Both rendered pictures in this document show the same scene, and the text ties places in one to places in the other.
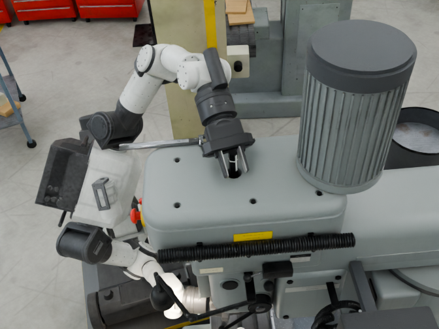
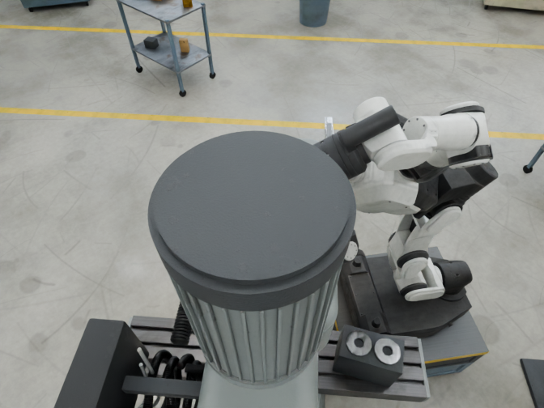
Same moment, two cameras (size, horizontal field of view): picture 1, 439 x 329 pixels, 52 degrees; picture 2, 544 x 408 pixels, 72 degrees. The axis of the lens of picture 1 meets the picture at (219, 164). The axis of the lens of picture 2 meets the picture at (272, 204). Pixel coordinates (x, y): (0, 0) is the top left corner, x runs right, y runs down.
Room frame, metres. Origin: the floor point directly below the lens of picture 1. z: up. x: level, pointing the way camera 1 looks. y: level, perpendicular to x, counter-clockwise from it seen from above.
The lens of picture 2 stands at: (0.78, -0.51, 2.48)
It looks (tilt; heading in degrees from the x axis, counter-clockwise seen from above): 51 degrees down; 95
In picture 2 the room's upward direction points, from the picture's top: straight up
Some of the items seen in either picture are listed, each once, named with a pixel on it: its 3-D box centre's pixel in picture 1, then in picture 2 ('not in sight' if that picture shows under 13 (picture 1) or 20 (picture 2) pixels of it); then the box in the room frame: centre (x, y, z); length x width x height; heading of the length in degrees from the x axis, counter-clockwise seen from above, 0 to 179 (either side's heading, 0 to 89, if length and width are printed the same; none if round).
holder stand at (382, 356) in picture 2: not in sight; (367, 355); (1.09, -0.04, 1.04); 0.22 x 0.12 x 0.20; 169
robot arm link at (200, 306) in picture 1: (213, 301); not in sight; (0.75, 0.06, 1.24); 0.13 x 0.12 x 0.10; 170
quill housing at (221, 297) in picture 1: (239, 267); not in sight; (0.73, -0.04, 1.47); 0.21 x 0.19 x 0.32; 1
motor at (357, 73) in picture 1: (348, 110); (257, 274); (0.74, -0.28, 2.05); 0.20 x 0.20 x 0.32
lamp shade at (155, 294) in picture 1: (161, 294); not in sight; (0.67, 0.20, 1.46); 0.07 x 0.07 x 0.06
